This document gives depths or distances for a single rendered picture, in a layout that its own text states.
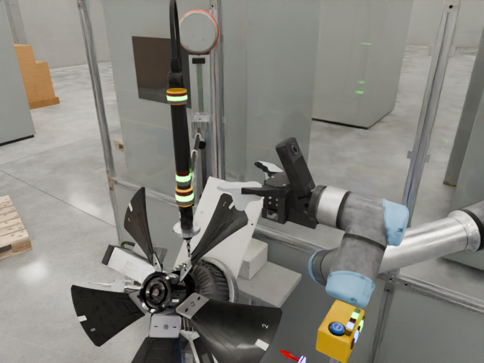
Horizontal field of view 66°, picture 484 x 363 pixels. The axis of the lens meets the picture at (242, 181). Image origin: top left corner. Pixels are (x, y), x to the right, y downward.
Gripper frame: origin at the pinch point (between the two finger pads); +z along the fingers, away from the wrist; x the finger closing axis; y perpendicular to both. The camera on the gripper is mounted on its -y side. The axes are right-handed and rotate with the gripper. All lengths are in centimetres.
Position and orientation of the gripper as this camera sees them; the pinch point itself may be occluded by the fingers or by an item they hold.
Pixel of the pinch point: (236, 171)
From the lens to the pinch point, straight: 80.9
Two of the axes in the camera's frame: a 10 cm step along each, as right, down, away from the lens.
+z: -8.4, -2.3, 4.9
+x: 5.4, -3.6, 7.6
